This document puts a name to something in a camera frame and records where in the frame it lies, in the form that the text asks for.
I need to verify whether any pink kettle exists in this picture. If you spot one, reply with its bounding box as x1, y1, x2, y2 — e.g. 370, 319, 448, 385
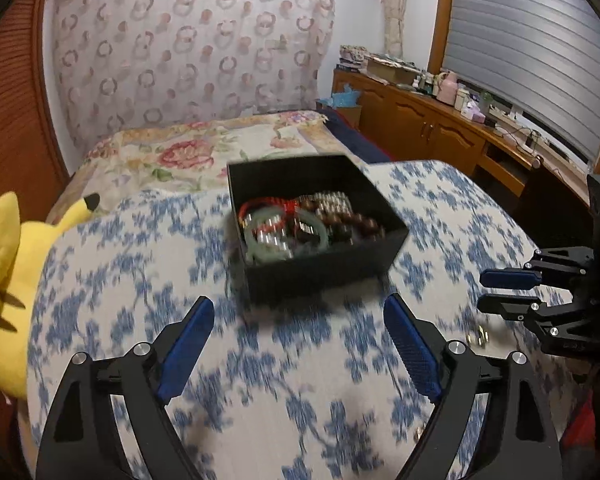
436, 72, 457, 106

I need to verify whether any cardboard box on cabinet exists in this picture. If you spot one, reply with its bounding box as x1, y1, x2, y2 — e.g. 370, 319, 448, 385
366, 55, 420, 86

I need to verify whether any red cord bead bracelet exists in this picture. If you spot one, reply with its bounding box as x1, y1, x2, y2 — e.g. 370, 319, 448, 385
237, 196, 301, 226

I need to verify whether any wooden louvered wardrobe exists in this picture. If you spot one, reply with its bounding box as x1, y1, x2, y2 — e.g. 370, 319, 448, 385
0, 0, 70, 220

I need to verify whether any brown wooden bead bracelet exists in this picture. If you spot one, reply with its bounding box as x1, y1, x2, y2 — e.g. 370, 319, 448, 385
294, 192, 387, 246

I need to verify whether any wooden sideboard cabinet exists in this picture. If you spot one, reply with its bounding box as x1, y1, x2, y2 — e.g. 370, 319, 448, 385
332, 68, 588, 206

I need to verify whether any green jade bangle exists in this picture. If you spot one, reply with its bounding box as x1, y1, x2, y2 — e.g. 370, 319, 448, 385
242, 206, 330, 264

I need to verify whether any patterned sheer curtain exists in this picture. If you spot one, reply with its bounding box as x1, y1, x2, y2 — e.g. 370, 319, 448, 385
52, 0, 335, 151

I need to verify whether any yellow plush toy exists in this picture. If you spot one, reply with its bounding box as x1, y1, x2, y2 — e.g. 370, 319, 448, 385
0, 192, 100, 399

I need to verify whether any black jewelry box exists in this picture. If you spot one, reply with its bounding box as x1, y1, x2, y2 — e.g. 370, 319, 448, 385
227, 154, 408, 304

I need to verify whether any floral bed quilt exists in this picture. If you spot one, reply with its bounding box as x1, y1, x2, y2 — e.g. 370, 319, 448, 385
47, 110, 342, 223

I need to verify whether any grey window blind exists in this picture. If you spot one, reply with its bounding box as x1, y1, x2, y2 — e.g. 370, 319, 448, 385
442, 0, 600, 160

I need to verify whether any blue tissue box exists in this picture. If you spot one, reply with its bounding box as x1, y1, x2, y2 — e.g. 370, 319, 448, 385
316, 84, 362, 129

